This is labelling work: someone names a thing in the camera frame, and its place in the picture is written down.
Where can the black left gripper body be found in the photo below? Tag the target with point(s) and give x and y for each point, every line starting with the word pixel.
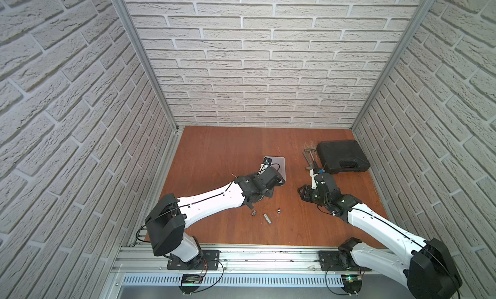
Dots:
pixel 269 176

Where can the translucent plastic storage box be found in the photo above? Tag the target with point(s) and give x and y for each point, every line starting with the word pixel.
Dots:
pixel 279 164

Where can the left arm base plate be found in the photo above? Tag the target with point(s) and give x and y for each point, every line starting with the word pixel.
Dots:
pixel 207 259

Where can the aluminium frame post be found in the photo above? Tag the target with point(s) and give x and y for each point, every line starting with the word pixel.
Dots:
pixel 405 39
pixel 129 26

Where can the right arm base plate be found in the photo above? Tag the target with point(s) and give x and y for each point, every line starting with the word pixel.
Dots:
pixel 336 261

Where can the aluminium frame post left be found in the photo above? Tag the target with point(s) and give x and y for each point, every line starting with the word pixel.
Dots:
pixel 129 26

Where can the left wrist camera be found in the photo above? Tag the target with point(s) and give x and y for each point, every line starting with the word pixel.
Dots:
pixel 267 162

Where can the right controller board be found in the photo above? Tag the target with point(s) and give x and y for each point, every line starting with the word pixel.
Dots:
pixel 352 284

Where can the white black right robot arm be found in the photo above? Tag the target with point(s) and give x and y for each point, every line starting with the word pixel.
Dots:
pixel 425 267

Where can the black plastic tool case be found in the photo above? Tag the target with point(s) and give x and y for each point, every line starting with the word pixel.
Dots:
pixel 342 156

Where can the left controller board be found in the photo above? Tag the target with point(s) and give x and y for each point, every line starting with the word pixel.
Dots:
pixel 190 283

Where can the grey pipe wrench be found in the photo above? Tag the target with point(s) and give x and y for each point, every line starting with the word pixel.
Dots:
pixel 308 154

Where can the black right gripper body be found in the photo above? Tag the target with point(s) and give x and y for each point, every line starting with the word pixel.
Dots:
pixel 311 195

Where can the controller board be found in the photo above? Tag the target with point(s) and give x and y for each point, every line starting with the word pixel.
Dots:
pixel 352 284
pixel 190 283

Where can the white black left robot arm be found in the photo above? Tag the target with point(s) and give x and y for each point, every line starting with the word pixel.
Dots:
pixel 171 216

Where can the aluminium frame post right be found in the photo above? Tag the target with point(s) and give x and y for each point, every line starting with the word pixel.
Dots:
pixel 405 39

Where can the aluminium frame rail left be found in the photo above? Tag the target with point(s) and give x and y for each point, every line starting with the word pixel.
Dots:
pixel 133 213

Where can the long silver socket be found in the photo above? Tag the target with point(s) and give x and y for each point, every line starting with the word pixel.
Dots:
pixel 268 220

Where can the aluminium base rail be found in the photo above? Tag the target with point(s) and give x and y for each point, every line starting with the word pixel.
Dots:
pixel 238 266

